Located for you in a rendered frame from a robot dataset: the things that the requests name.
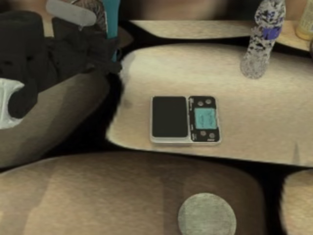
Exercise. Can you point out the grey rounded oblong plate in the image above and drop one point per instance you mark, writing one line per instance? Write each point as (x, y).
(71, 12)

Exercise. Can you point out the digital pocket scale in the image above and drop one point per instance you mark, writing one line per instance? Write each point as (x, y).
(185, 120)

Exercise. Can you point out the clear plastic water bottle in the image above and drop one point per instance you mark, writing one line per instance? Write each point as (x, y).
(261, 46)

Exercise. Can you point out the grey round coaster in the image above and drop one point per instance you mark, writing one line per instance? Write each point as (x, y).
(207, 215)

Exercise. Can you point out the yellow plastic bottle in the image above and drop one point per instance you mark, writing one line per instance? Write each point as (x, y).
(305, 22)

